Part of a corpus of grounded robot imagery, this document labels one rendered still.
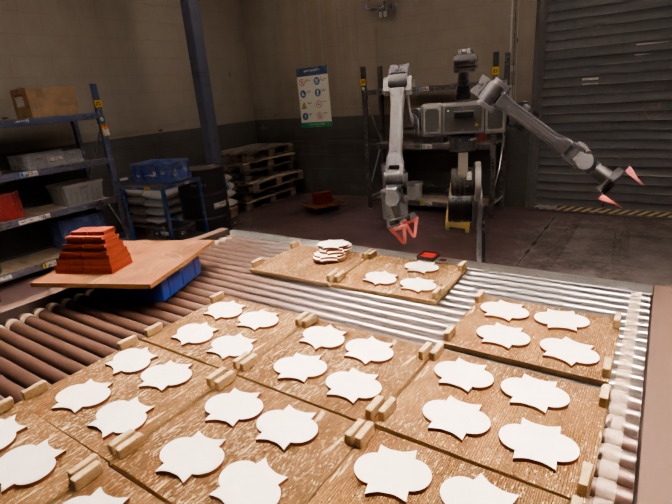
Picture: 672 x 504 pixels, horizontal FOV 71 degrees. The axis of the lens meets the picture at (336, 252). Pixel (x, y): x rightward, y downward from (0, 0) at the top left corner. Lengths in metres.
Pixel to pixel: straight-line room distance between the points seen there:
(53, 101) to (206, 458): 5.18
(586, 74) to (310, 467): 5.70
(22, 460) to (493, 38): 6.15
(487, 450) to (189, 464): 0.59
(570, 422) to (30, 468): 1.11
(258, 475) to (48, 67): 6.08
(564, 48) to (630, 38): 0.63
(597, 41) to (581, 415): 5.38
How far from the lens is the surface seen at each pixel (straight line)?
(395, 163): 1.80
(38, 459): 1.23
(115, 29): 7.20
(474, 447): 1.04
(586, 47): 6.24
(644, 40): 6.20
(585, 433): 1.12
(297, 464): 1.01
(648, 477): 1.05
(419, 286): 1.69
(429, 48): 6.80
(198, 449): 1.08
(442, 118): 2.41
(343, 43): 7.45
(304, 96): 7.88
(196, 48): 6.38
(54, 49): 6.76
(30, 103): 5.83
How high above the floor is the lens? 1.62
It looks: 19 degrees down
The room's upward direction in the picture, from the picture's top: 5 degrees counter-clockwise
